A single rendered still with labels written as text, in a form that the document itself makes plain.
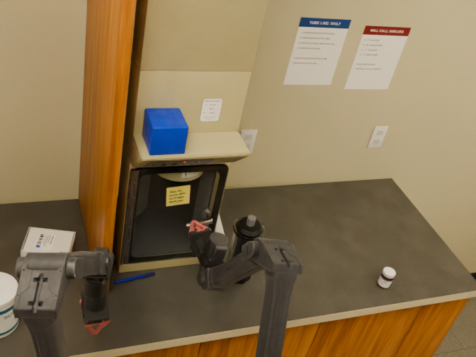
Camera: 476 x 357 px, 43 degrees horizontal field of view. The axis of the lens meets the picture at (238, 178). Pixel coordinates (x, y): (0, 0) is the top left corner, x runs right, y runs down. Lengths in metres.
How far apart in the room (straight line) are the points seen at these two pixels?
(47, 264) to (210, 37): 0.77
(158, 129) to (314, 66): 0.93
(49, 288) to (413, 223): 1.86
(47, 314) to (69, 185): 1.27
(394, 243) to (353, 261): 0.24
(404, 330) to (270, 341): 1.23
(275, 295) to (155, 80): 0.67
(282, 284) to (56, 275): 0.49
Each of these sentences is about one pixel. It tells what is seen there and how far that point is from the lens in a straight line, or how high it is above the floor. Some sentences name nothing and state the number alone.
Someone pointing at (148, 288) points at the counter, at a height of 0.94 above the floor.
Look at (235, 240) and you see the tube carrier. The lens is 2.01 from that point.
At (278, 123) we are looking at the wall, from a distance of 2.43.
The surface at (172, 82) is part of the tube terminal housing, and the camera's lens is 1.66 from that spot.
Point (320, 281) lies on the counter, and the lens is 2.24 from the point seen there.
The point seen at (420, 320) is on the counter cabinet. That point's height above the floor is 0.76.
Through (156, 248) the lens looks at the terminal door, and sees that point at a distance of 2.03.
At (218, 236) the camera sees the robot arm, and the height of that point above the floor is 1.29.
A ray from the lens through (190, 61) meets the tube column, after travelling 1.64.
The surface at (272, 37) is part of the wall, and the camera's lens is 2.22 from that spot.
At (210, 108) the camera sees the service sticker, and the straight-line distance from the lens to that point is 1.74.
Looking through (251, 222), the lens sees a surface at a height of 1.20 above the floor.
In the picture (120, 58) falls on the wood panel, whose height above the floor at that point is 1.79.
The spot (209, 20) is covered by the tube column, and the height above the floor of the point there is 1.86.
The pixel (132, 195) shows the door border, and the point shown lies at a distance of 1.85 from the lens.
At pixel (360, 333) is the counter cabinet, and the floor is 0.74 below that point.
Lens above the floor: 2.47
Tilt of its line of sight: 36 degrees down
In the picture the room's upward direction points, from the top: 14 degrees clockwise
